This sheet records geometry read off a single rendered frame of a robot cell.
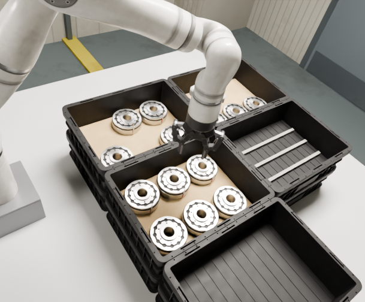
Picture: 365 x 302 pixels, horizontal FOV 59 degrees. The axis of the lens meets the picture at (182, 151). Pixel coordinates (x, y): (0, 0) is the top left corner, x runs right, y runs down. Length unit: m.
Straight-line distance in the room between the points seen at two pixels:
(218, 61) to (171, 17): 0.12
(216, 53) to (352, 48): 2.69
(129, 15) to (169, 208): 0.58
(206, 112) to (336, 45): 2.67
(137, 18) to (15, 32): 0.21
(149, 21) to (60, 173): 0.75
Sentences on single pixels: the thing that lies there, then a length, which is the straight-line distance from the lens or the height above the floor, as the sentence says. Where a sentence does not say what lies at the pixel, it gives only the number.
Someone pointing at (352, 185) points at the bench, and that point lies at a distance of 1.49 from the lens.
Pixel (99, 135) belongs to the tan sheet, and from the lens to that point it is 1.13.
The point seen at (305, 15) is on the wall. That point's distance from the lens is 3.52.
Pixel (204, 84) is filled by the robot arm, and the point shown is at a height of 1.25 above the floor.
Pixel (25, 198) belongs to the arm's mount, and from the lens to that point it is 1.04.
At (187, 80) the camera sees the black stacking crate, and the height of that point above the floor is 0.90.
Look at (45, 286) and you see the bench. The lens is 1.02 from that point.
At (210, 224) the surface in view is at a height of 0.86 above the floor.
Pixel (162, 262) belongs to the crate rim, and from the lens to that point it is 0.78.
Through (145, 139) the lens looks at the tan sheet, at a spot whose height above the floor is 0.83.
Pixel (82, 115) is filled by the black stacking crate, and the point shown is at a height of 0.88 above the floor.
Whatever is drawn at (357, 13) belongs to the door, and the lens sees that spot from 3.22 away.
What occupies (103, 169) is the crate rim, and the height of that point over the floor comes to 0.93.
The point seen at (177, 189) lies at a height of 0.86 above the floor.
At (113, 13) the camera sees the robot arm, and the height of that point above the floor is 1.40.
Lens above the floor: 1.64
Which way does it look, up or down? 47 degrees down
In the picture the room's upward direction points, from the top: 14 degrees clockwise
